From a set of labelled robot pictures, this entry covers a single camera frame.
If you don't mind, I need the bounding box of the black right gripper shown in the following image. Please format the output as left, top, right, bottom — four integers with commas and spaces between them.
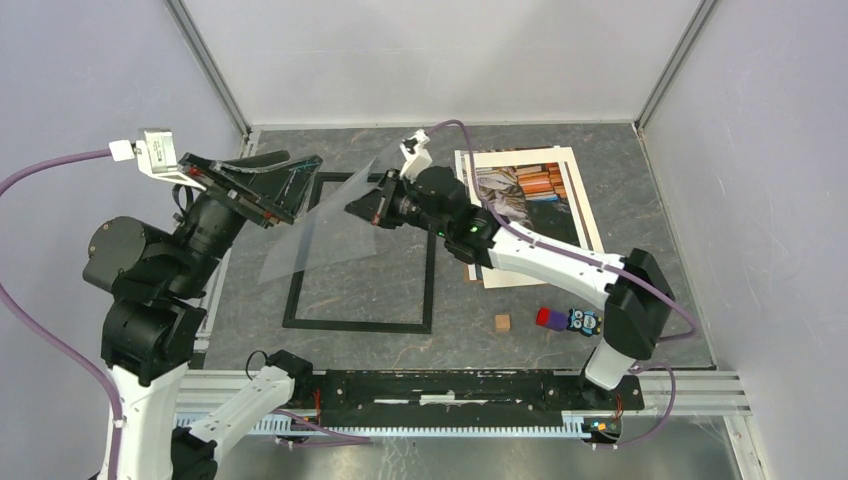
345, 168, 449, 240

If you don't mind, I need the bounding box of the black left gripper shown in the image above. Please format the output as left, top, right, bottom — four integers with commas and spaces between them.
171, 147, 326, 292

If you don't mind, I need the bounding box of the cat photo print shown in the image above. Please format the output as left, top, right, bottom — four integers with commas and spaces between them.
476, 163, 589, 247

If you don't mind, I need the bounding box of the white mat board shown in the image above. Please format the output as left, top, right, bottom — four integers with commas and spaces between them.
474, 146, 605, 252

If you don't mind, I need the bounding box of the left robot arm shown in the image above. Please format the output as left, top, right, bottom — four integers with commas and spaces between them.
83, 150, 322, 479

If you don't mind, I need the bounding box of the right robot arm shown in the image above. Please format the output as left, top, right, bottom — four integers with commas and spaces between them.
344, 167, 674, 408

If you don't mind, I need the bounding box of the small wooden cube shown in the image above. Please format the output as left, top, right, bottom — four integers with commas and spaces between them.
494, 314, 512, 333

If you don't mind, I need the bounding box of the red purple toy brick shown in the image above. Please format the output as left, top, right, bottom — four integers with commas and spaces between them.
535, 307, 569, 332

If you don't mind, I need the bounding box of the blue owl toy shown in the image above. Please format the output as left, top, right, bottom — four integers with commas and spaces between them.
566, 308, 602, 337

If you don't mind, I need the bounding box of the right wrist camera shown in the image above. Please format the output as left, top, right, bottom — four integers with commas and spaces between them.
400, 129, 432, 183

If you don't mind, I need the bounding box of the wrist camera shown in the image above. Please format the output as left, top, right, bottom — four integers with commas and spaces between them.
108, 128, 197, 186
400, 129, 432, 183

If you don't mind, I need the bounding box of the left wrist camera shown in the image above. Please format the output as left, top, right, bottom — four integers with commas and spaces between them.
108, 128, 197, 186

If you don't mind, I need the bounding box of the black picture frame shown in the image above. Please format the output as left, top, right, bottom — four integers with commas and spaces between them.
281, 173, 436, 335

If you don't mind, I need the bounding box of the aluminium frame rail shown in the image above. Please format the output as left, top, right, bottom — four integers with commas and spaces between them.
164, 0, 252, 140

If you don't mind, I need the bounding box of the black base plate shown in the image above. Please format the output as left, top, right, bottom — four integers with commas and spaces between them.
286, 369, 645, 428

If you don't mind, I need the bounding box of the white cable duct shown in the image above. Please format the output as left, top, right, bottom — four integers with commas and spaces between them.
173, 411, 598, 440

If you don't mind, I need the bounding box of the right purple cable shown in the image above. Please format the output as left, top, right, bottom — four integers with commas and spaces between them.
423, 119, 700, 452

